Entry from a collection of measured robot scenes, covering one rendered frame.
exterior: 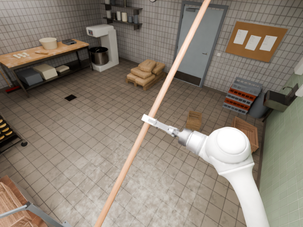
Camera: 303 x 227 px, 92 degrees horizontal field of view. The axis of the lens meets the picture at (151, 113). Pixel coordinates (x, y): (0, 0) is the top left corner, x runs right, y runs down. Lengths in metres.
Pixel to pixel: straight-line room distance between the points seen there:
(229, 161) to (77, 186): 2.59
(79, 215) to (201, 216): 1.72
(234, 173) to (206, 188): 2.36
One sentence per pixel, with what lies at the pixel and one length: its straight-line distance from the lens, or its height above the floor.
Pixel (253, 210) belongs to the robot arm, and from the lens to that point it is 0.53.
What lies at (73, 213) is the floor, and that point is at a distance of 2.71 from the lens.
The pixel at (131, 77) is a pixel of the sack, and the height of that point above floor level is 0.27.
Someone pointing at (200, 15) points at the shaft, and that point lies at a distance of 0.91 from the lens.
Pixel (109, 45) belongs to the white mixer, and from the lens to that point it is 5.82.
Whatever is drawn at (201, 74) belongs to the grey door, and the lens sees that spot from 4.93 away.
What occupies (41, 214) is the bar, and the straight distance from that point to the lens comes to 2.07.
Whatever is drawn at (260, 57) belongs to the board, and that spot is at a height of 1.26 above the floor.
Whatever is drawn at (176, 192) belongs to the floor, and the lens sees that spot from 2.68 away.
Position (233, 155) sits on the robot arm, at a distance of 0.43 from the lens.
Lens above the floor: 2.46
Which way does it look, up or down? 42 degrees down
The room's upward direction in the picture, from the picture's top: 4 degrees clockwise
